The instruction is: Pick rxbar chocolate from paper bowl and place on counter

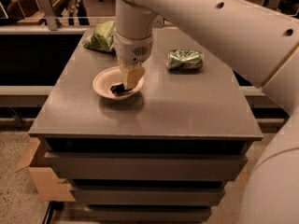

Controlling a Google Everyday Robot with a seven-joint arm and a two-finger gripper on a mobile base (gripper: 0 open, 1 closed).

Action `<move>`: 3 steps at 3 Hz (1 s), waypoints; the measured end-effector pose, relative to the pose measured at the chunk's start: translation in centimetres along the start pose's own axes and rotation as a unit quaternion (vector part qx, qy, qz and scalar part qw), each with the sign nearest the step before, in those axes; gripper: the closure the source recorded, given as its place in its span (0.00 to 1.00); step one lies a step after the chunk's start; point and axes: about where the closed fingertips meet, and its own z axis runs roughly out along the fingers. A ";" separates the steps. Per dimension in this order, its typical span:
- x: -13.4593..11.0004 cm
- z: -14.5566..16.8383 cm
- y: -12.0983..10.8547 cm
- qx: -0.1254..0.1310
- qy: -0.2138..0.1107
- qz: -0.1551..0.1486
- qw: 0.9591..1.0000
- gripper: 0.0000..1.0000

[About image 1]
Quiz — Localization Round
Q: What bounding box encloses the dark chocolate rxbar wrapper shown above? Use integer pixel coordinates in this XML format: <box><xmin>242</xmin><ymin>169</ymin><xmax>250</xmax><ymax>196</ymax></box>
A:
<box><xmin>110</xmin><ymin>83</ymin><xmax>132</xmax><ymax>95</ymax></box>

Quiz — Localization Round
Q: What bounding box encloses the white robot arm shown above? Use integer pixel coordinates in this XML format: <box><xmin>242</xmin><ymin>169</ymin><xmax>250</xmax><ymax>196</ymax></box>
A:
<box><xmin>115</xmin><ymin>0</ymin><xmax>299</xmax><ymax>224</ymax></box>

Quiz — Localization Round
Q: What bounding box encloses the crushed green soda can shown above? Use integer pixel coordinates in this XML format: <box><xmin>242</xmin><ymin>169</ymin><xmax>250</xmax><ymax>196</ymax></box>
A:
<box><xmin>166</xmin><ymin>49</ymin><xmax>204</xmax><ymax>70</ymax></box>

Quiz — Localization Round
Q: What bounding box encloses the white paper bowl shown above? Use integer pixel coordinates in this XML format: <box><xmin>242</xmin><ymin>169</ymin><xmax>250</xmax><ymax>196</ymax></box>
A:
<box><xmin>93</xmin><ymin>66</ymin><xmax>144</xmax><ymax>101</ymax></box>

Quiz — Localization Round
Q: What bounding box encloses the green chip bag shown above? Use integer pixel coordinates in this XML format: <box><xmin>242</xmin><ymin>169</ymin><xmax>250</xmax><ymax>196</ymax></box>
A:
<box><xmin>83</xmin><ymin>21</ymin><xmax>115</xmax><ymax>52</ymax></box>

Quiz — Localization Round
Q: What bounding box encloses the cardboard box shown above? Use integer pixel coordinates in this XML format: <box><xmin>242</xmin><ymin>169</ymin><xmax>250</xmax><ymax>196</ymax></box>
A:
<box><xmin>15</xmin><ymin>138</ymin><xmax>75</xmax><ymax>202</ymax></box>

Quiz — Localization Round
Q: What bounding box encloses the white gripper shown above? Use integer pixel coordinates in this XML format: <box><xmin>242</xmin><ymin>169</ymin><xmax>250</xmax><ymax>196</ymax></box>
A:
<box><xmin>113</xmin><ymin>30</ymin><xmax>153</xmax><ymax>90</ymax></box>

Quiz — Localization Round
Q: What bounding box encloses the left metal railing post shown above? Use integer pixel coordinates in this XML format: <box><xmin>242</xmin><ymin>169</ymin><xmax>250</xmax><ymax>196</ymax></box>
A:
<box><xmin>38</xmin><ymin>0</ymin><xmax>58</xmax><ymax>31</ymax></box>

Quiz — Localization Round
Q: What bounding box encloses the grey drawer cabinet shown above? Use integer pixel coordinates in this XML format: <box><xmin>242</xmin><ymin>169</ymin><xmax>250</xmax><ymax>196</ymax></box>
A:
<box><xmin>30</xmin><ymin>28</ymin><xmax>263</xmax><ymax>223</ymax></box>

